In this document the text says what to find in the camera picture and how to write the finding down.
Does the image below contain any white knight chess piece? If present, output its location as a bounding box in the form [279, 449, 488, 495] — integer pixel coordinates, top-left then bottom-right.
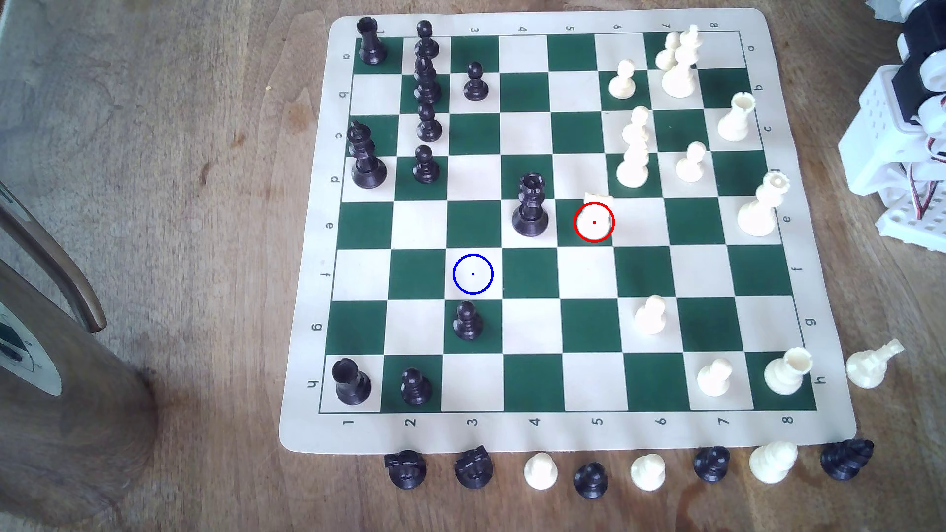
[575, 193, 616, 243]
[748, 441, 799, 485]

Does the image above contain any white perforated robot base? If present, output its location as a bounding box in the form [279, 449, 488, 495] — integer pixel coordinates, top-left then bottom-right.
[877, 185, 946, 254]

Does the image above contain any black pawn chess piece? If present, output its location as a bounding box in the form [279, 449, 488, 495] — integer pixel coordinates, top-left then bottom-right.
[412, 145, 440, 185]
[692, 445, 732, 484]
[414, 20, 440, 60]
[574, 463, 609, 499]
[417, 102, 443, 143]
[453, 301, 485, 341]
[463, 62, 489, 102]
[401, 368, 433, 406]

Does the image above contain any black queen chess piece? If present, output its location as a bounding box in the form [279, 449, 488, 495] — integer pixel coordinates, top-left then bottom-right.
[512, 173, 550, 238]

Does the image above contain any green and white chess mat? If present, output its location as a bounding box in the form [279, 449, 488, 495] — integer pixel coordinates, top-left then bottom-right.
[278, 9, 858, 455]

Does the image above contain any black king chess piece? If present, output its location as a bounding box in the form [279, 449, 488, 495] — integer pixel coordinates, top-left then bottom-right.
[347, 121, 388, 189]

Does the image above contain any black rook chess piece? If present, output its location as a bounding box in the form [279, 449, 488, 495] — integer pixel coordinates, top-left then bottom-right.
[356, 16, 389, 66]
[331, 358, 372, 406]

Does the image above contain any black bishop chess piece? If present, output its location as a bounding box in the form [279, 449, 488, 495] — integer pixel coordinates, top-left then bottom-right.
[413, 55, 443, 105]
[819, 438, 875, 481]

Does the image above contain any white pawn chess piece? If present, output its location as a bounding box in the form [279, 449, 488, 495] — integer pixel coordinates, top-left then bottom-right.
[621, 105, 651, 146]
[608, 59, 637, 100]
[676, 141, 708, 183]
[630, 453, 667, 492]
[523, 452, 559, 492]
[655, 31, 682, 72]
[634, 294, 668, 335]
[697, 358, 733, 398]

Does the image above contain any white bishop chess piece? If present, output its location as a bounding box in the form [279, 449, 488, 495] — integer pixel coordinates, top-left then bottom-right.
[845, 338, 906, 390]
[615, 140, 651, 189]

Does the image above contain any black knight chess piece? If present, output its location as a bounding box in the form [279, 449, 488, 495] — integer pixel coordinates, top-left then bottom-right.
[454, 445, 495, 490]
[384, 450, 428, 490]

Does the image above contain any white king chess piece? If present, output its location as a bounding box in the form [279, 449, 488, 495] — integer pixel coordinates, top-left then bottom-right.
[661, 24, 703, 99]

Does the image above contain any white queen chess piece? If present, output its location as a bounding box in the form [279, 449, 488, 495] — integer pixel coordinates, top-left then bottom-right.
[737, 170, 791, 238]

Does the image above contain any white rook chess piece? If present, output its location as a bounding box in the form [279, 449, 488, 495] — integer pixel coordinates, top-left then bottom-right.
[717, 92, 758, 143]
[763, 347, 814, 396]

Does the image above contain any brown wooden curved object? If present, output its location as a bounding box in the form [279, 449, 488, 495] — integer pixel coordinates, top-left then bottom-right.
[0, 181, 158, 527]

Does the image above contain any red and white servo cable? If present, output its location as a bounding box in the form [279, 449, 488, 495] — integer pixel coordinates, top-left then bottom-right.
[908, 159, 946, 223]

